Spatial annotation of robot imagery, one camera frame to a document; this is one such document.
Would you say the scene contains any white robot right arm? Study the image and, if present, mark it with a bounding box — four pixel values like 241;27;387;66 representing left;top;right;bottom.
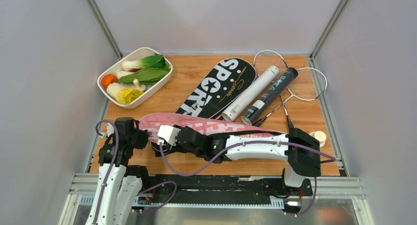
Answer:
175;126;321;195

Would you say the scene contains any pink racket cover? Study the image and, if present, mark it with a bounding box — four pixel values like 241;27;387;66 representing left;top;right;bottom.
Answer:
139;112;284;142

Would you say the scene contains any white tube cap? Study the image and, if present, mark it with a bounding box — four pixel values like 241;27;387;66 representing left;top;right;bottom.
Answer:
309;131;327;148

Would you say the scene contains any yellow napa cabbage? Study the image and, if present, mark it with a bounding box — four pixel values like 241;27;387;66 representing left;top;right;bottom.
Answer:
106;83;144;105

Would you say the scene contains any white rectangular tray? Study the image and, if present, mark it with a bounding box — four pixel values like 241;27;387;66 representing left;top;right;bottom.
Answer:
97;47;173;109

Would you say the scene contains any green leafy vegetable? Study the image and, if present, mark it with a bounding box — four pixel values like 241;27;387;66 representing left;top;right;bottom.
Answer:
119;66;171;84

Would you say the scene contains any white racket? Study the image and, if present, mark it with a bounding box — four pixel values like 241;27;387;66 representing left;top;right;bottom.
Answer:
252;67;328;129
253;50;296;130

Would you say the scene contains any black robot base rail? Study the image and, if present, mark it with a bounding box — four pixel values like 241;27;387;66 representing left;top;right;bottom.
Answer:
142;174;313;205

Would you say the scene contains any white racket left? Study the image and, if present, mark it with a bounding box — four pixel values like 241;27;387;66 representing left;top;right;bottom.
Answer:
253;50;296;130

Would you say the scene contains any green bok choy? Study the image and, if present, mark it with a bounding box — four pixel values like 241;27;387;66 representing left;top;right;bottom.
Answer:
121;54;167;71

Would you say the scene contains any beige mushroom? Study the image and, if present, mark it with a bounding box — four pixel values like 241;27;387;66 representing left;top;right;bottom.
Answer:
133;79;146;92

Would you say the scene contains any white racket right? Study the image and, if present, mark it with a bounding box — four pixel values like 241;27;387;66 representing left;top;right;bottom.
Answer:
252;67;328;129

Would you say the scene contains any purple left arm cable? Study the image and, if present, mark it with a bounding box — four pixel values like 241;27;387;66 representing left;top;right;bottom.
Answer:
92;120;178;225

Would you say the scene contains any black racket cover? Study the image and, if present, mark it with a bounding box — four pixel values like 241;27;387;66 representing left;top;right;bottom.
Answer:
163;57;258;160

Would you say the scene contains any black shuttlecock tube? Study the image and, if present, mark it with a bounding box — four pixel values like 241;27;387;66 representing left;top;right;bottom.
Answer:
241;67;298;125

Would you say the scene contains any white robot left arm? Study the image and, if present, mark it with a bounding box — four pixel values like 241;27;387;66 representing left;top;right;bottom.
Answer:
86;117;150;225

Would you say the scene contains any white shuttlecock tube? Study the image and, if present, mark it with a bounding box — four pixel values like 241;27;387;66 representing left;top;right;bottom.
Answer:
221;65;280;122

